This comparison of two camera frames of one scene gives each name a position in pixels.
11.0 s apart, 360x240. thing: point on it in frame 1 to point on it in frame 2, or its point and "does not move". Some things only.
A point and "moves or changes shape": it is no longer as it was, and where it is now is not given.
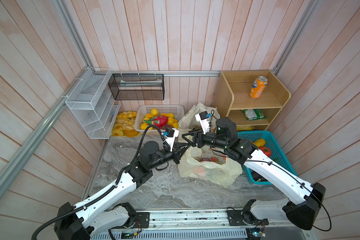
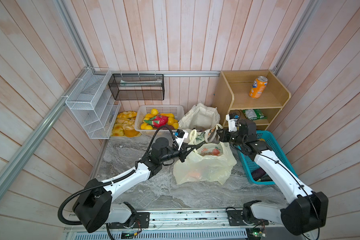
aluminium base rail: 202,224 does not move
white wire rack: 93,103 does not move
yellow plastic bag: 208,163 moves or changes shape
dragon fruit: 159,120 does not move
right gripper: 197,136 to 222,136
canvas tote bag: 188,120 does not move
